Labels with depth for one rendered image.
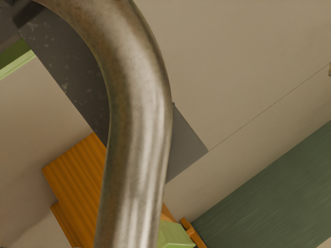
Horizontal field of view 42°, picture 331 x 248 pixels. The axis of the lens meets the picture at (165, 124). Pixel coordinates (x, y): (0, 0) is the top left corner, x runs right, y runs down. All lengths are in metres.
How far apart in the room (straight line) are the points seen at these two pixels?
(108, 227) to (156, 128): 0.05
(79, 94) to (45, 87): 1.82
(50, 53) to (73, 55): 0.01
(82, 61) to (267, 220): 6.10
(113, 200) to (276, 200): 6.18
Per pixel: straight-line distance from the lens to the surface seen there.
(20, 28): 0.26
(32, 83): 2.01
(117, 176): 0.20
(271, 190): 6.39
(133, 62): 0.19
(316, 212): 6.38
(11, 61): 0.39
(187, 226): 5.77
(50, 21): 0.25
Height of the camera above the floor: 1.21
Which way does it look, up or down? 23 degrees down
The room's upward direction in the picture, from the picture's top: 143 degrees clockwise
